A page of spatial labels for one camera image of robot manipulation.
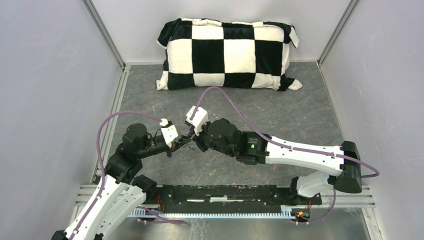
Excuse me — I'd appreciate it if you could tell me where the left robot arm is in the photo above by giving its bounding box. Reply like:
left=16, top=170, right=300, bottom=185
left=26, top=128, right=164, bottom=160
left=52, top=122, right=191, bottom=240

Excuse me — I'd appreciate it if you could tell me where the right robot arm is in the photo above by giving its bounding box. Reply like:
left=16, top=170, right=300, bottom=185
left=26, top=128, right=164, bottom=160
left=185, top=118, right=362, bottom=204

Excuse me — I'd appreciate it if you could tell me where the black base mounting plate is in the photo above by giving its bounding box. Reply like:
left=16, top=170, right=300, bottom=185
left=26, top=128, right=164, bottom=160
left=143, top=184, right=323, bottom=214

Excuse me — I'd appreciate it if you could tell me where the black and white checkered pillow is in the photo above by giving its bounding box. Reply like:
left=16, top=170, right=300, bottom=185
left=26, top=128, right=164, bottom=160
left=155, top=18, right=302, bottom=91

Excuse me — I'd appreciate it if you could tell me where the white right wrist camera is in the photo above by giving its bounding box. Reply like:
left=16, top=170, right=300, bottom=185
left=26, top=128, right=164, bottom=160
left=185, top=105, right=209, bottom=136

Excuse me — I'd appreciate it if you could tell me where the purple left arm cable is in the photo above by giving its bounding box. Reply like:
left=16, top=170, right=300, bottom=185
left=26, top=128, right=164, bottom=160
left=67, top=110, right=163, bottom=240

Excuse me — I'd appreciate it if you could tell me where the white slotted cable duct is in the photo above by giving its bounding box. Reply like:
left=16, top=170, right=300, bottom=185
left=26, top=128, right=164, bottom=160
left=128, top=207, right=295, bottom=220

